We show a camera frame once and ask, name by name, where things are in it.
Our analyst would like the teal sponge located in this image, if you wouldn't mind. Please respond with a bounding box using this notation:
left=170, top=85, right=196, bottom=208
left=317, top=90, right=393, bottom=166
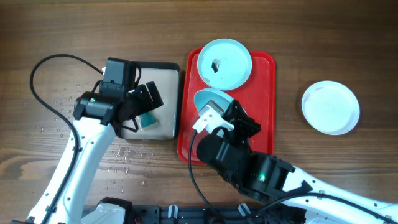
left=138, top=111, right=159, bottom=131

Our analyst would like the light blue plate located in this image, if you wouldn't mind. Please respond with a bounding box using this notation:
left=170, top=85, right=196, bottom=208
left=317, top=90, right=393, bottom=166
left=194, top=88, right=234, bottom=116
left=197, top=39, right=252, bottom=91

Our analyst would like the white round plate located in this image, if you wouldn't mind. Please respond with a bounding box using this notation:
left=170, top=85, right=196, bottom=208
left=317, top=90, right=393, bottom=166
left=301, top=80, right=360, bottom=136

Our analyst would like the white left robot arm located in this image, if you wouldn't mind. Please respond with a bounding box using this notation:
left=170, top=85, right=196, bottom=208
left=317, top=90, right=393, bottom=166
left=25, top=81, right=163, bottom=223

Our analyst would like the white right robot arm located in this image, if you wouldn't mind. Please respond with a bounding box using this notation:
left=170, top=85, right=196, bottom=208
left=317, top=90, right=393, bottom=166
left=193, top=100, right=397, bottom=223

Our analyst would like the black rectangular water tray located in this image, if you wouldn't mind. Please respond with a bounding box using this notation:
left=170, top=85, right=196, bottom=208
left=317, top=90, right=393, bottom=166
left=122, top=62, right=180, bottom=140

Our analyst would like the red plastic tray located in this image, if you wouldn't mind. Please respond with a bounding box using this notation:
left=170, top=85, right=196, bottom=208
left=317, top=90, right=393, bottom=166
left=177, top=47, right=275, bottom=162

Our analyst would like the light blue plate top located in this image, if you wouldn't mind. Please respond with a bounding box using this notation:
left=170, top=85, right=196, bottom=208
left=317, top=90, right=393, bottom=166
left=197, top=39, right=252, bottom=91

